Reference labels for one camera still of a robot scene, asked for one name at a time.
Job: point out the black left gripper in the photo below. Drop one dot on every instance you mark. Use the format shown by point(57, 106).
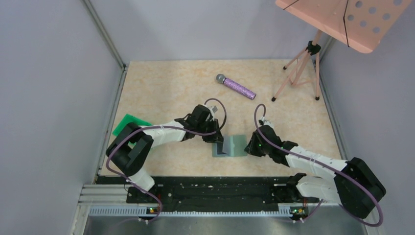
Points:
point(212, 136)

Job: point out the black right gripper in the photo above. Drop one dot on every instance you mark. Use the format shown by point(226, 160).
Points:
point(254, 148)

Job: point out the sage green card holder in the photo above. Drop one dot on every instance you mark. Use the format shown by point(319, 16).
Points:
point(232, 146)

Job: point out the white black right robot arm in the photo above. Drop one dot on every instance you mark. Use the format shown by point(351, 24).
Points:
point(351, 184)

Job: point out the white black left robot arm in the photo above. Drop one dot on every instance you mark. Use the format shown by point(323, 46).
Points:
point(132, 145)

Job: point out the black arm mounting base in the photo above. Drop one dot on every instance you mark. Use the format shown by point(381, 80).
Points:
point(219, 194)

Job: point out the purple glitter microphone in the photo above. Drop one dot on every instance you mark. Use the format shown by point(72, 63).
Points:
point(222, 79)

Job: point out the pink music stand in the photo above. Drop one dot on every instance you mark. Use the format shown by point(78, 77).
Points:
point(360, 24)

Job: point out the aluminium front rail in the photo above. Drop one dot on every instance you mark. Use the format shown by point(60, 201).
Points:
point(103, 210)

